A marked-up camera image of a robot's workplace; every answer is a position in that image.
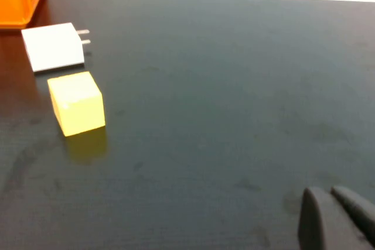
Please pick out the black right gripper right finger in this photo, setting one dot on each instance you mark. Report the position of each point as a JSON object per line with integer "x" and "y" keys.
{"x": 357, "y": 207}

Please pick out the white USB wall charger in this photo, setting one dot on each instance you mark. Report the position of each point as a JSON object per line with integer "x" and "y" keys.
{"x": 52, "y": 46}

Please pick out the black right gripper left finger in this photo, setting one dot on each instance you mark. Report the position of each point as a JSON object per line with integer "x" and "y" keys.
{"x": 319, "y": 226}

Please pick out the yellow foam cube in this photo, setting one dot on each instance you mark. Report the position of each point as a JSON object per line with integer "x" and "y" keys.
{"x": 77, "y": 106}

